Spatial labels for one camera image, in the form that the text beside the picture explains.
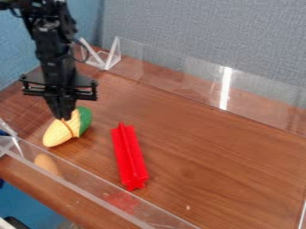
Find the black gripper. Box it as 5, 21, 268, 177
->
19, 57, 97, 120

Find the yellow green toy corn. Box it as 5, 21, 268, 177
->
43, 106, 92, 147

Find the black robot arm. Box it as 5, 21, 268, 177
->
0, 0, 97, 121

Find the red star-shaped plastic bar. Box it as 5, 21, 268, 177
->
111, 123, 150, 191

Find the clear acrylic corner bracket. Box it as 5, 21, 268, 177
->
79, 38, 120, 71

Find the black cable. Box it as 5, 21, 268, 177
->
71, 37, 91, 64

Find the clear acrylic front wall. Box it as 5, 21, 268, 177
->
0, 138, 199, 229

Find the clear acrylic wall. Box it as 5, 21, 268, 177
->
0, 138, 199, 229
111, 38, 306, 138

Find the clear acrylic back wall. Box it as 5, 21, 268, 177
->
111, 38, 306, 138

